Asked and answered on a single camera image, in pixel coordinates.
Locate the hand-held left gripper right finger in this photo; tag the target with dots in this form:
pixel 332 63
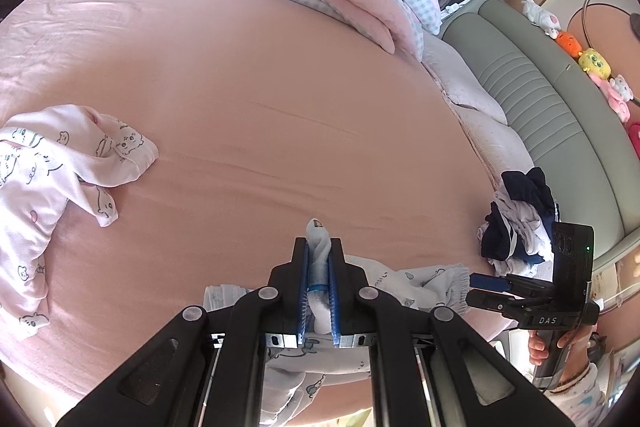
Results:
pixel 334 302

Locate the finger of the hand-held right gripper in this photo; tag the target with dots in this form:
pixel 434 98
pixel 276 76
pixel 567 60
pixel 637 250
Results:
pixel 487 301
pixel 487 281

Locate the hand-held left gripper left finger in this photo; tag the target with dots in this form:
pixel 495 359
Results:
pixel 301 297

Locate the white cartoon print shorts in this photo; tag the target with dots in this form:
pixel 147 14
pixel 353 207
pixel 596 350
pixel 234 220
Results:
pixel 320 257

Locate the person's right forearm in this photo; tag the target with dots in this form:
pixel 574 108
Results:
pixel 575 399

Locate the person's right hand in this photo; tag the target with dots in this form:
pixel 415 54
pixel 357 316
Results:
pixel 537 347

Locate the red plush toy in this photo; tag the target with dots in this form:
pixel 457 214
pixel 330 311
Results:
pixel 635 134

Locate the grey padded headboard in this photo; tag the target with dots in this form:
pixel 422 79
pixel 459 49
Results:
pixel 550 117

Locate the pink plush toy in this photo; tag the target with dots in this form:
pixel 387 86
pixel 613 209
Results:
pixel 621 94

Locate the yellow plush toy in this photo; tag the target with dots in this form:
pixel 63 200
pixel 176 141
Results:
pixel 595 63

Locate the bed with pink sheet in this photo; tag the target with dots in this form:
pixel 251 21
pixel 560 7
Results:
pixel 250 107

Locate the orange plush toy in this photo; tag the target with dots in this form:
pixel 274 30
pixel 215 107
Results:
pixel 570 44

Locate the white plush toy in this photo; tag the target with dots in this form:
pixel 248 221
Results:
pixel 542 14

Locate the pink printed pajama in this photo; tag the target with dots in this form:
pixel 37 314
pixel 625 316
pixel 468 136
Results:
pixel 40 187

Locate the brown wall disc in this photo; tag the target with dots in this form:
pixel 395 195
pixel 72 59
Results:
pixel 635 24

